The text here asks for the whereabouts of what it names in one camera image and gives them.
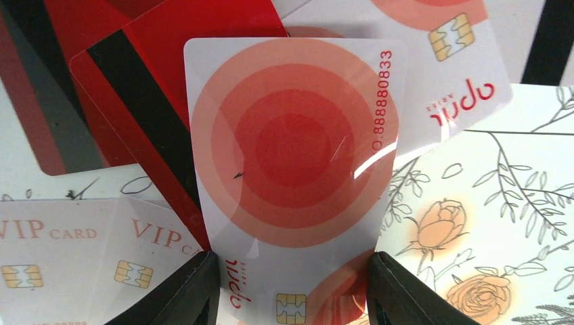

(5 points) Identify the floral patterned table mat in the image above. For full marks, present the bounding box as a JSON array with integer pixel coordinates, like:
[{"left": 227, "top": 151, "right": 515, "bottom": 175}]
[{"left": 1, "top": 85, "right": 573, "bottom": 324}]

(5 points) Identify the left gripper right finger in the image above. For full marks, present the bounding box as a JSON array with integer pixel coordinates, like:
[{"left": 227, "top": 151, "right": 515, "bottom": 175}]
[{"left": 367, "top": 251, "right": 479, "bottom": 325}]

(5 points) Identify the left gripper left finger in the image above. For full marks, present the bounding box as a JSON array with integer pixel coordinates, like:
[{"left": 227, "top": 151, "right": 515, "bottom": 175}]
[{"left": 106, "top": 251, "right": 220, "bottom": 325}]

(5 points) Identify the pale VIP card right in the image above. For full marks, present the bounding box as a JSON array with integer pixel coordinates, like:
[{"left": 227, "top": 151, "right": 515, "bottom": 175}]
[{"left": 88, "top": 196, "right": 202, "bottom": 324}]

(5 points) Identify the red card left tilted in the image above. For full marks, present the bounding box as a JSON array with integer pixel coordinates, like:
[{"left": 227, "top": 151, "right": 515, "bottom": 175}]
[{"left": 1, "top": 1, "right": 156, "bottom": 176}]

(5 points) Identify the white card black stripe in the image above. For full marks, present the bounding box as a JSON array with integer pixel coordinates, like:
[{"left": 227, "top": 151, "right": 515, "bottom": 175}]
[{"left": 485, "top": 0, "right": 573, "bottom": 86}]

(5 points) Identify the white card far right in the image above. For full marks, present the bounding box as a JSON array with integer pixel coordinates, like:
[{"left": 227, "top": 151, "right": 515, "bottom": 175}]
[{"left": 283, "top": 1, "right": 512, "bottom": 161}]

